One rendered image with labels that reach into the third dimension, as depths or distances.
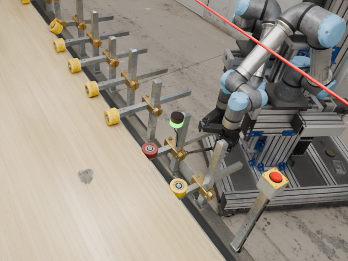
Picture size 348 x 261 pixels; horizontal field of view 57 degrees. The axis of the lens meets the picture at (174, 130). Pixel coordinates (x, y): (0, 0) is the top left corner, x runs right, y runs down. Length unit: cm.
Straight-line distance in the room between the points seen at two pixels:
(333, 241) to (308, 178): 48
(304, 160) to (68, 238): 207
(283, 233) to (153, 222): 145
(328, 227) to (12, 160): 225
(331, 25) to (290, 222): 168
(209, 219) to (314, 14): 101
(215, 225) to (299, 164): 135
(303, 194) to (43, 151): 184
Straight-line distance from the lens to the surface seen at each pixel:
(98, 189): 140
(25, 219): 137
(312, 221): 277
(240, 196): 235
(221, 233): 159
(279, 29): 145
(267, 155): 250
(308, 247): 263
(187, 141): 168
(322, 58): 155
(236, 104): 126
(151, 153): 153
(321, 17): 141
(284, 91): 185
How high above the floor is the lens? 205
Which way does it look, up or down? 43 degrees down
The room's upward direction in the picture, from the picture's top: 11 degrees clockwise
